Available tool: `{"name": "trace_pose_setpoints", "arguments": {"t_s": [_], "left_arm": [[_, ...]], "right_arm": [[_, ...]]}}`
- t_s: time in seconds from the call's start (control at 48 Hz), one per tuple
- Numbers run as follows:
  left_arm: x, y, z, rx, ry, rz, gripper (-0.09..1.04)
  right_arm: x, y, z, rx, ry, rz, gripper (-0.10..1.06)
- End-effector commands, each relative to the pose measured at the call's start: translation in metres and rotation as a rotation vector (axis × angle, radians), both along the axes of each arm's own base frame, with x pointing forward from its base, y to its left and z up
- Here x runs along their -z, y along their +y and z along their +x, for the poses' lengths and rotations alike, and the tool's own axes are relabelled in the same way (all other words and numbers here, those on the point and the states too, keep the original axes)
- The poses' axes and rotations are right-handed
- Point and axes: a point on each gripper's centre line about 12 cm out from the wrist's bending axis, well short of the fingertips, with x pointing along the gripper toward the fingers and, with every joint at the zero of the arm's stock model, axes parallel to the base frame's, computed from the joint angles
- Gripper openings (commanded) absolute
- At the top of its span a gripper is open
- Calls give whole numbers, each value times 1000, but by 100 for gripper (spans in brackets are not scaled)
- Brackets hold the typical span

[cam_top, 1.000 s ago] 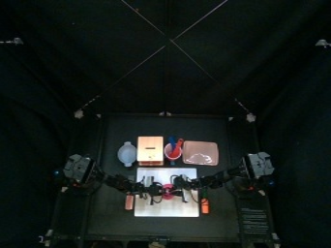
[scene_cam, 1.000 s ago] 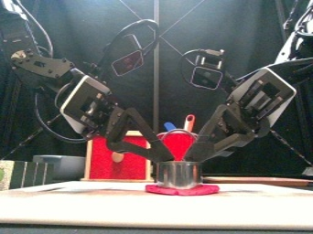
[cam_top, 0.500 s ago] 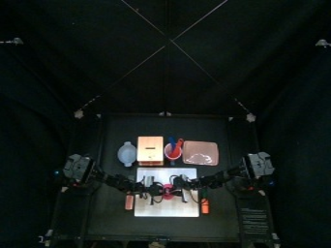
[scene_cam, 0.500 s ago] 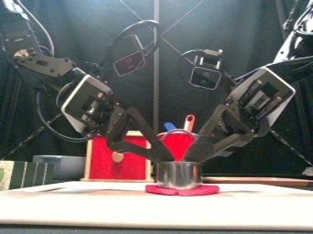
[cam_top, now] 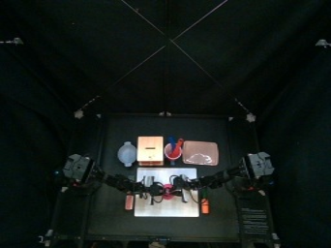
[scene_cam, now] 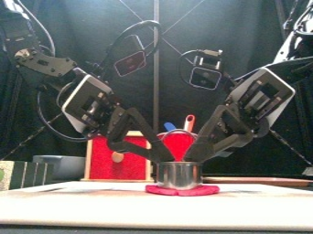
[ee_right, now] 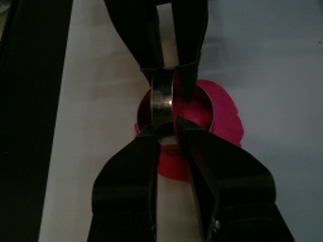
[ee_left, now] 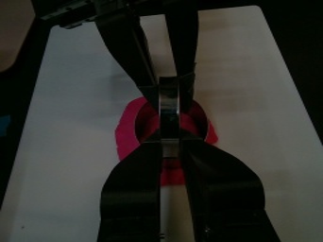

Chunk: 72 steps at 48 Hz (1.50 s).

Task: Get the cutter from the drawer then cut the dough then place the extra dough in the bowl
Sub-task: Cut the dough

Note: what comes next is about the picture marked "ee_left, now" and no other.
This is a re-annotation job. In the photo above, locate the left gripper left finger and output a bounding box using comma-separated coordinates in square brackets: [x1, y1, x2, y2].
[96, 130, 164, 242]

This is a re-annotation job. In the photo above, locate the round metal dough cutter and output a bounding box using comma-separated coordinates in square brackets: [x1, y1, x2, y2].
[133, 75, 211, 149]

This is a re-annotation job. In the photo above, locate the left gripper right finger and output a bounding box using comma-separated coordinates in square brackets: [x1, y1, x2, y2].
[179, 130, 282, 242]

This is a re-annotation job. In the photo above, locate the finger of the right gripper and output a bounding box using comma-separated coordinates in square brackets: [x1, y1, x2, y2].
[93, 9, 160, 109]
[164, 6, 199, 112]

